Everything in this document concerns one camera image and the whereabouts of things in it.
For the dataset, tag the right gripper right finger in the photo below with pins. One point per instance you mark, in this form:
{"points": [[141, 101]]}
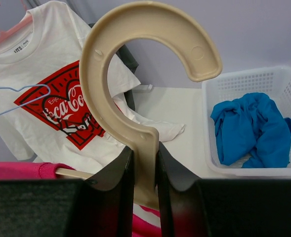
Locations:
{"points": [[191, 206]]}

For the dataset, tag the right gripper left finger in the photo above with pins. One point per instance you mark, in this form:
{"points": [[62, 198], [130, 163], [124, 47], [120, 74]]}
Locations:
{"points": [[98, 207]]}

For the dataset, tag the pink magenta t shirt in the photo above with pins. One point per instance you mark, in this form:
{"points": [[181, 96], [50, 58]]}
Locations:
{"points": [[145, 221]]}

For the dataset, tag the wooden clothes hanger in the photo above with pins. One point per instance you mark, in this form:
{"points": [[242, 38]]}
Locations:
{"points": [[150, 20]]}

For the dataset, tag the white coca cola t shirt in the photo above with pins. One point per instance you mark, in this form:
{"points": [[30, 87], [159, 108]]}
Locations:
{"points": [[43, 114]]}

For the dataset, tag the blue cloth in basket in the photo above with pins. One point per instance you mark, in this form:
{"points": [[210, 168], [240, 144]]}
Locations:
{"points": [[252, 125]]}

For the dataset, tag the white plastic basket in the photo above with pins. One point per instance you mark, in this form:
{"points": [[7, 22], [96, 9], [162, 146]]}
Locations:
{"points": [[273, 81]]}

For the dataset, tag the pink wire hanger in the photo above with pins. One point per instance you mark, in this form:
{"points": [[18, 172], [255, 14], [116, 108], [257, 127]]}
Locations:
{"points": [[23, 23]]}

